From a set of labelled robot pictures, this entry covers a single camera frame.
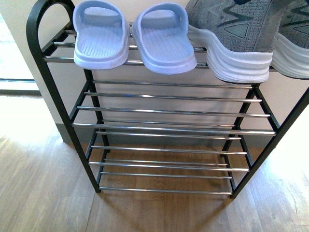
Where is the light blue slide sandal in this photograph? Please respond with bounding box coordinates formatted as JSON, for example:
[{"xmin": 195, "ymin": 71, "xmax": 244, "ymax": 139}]
[
  {"xmin": 132, "ymin": 2, "xmax": 197, "ymax": 75},
  {"xmin": 73, "ymin": 0, "xmax": 130, "ymax": 70}
]

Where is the grey knit sneaker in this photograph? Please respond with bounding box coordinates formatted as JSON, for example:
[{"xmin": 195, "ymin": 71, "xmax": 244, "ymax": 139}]
[
  {"xmin": 185, "ymin": 0, "xmax": 291, "ymax": 84},
  {"xmin": 271, "ymin": 0, "xmax": 309, "ymax": 80}
]

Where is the black metal shoe rack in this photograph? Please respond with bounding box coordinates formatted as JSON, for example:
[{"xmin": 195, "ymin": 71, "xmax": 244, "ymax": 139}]
[{"xmin": 26, "ymin": 0, "xmax": 309, "ymax": 199}]

